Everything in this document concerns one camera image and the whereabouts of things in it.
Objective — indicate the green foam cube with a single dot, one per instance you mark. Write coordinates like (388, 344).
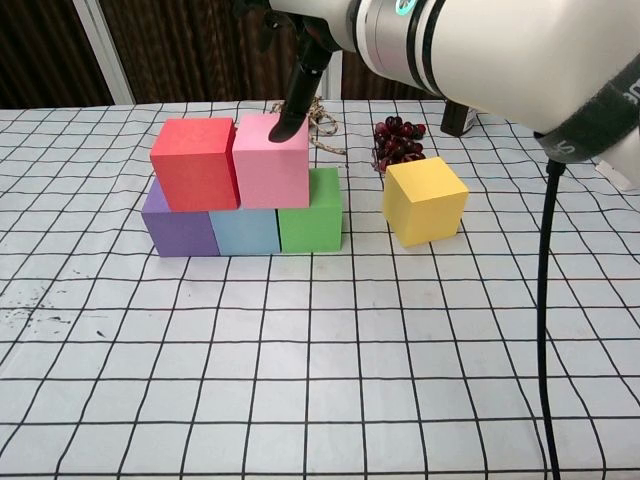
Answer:
(312, 227)

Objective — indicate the pink foam cube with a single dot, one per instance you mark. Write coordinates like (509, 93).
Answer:
(272, 175)

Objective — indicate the white partition post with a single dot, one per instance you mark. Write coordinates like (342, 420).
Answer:
(107, 55)
(332, 80)

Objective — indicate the yellow foam cube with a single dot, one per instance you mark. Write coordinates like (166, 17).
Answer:
(430, 215)

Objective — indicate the dark brown curtain panel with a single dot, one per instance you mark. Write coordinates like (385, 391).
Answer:
(40, 50)
(390, 85)
(200, 50)

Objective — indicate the purple foam cube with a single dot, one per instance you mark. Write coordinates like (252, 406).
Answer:
(185, 232)

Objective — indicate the light blue foam cube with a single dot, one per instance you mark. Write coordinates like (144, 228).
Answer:
(247, 232)

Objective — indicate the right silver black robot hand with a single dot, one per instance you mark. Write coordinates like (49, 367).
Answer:
(305, 75)

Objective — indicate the white black checkered tablecloth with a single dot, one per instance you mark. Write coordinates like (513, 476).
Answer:
(320, 375)

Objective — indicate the dark red grape bunch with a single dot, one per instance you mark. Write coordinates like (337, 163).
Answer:
(397, 140)

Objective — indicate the red foam cube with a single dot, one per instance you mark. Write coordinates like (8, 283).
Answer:
(195, 170)

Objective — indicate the dark bottle white cap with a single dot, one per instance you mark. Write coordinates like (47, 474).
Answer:
(455, 120)

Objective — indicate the white cardboard box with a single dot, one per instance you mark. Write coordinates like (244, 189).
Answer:
(615, 175)

